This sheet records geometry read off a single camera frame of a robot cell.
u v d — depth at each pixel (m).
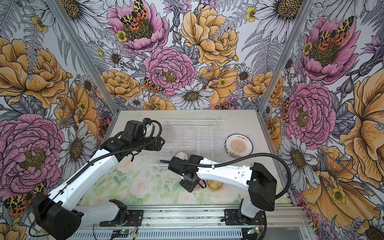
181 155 0.89
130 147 0.55
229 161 0.47
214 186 0.83
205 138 1.05
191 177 0.53
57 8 0.71
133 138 0.58
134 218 0.74
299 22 0.76
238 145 0.99
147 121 0.68
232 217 0.74
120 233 0.71
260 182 0.42
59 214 0.38
